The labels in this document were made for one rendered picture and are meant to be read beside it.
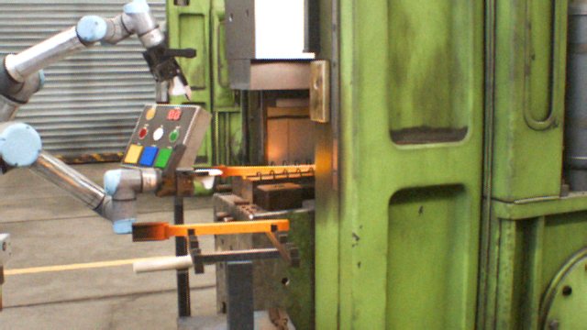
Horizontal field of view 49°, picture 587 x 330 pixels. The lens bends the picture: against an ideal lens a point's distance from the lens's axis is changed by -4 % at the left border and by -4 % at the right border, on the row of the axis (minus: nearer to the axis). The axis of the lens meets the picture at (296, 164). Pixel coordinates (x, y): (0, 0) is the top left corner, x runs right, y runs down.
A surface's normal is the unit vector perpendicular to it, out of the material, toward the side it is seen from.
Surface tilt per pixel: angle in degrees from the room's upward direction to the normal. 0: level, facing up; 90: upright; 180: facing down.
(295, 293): 90
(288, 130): 90
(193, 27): 89
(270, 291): 90
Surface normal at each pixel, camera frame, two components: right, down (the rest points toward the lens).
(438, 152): 0.40, 0.13
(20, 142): 0.69, 0.05
